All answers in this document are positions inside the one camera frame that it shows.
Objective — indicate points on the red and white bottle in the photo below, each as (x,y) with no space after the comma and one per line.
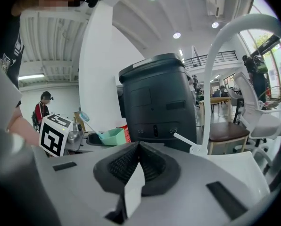
(126,132)

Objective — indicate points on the black boxy appliance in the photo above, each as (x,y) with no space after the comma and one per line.
(159,98)

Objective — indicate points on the person's black shirt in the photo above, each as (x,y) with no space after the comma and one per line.
(8,46)

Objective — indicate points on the person's left forearm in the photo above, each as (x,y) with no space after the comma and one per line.
(22,128)

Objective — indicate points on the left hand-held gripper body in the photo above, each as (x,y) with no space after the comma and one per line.
(53,135)

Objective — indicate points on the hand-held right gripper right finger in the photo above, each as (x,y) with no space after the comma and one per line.
(161,175)

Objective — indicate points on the long ceiling light tube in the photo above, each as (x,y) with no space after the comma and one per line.
(30,77)

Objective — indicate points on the white card item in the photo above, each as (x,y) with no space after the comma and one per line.
(134,192)

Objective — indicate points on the light blue toothbrush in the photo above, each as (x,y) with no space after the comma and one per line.
(86,119)

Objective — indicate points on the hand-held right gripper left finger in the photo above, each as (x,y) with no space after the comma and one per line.
(112,173)

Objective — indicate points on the wooden chair with brown seat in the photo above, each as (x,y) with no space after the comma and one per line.
(227,131)

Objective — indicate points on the wooden table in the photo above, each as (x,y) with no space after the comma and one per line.
(217,100)

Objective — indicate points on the white air conditioner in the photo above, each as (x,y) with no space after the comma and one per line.
(215,3)

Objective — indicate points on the white curved faucet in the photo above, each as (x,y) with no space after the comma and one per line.
(207,83)

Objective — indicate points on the green cup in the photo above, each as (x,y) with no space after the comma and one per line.
(113,136)

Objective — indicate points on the black balcony railing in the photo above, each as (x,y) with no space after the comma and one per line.
(223,56)

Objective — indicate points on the white office chair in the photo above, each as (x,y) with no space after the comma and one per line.
(265,121)

